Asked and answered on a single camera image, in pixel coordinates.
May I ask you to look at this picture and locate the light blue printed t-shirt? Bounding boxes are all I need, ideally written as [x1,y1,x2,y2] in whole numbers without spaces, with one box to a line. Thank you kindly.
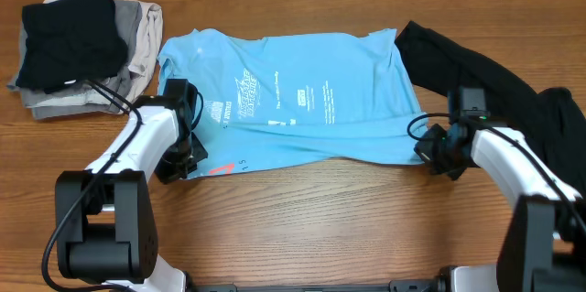
[158,29,421,178]

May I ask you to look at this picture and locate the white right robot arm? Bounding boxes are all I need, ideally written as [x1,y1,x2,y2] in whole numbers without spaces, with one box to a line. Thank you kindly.
[414,87,585,292]

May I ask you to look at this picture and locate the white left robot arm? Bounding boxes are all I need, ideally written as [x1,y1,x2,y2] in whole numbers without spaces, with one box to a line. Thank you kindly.
[41,79,208,291]

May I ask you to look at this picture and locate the black crumpled garment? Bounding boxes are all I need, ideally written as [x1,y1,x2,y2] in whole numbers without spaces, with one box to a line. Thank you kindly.
[395,21,585,194]

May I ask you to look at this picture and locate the black folded garment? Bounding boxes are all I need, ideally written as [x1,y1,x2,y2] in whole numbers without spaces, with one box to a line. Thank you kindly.
[16,0,128,92]

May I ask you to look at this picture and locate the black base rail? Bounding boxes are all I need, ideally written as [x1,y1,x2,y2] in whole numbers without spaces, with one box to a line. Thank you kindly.
[179,278,450,292]

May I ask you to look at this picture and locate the grey folded garment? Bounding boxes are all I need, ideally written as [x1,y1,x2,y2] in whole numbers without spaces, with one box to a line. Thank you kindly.
[6,0,143,122]

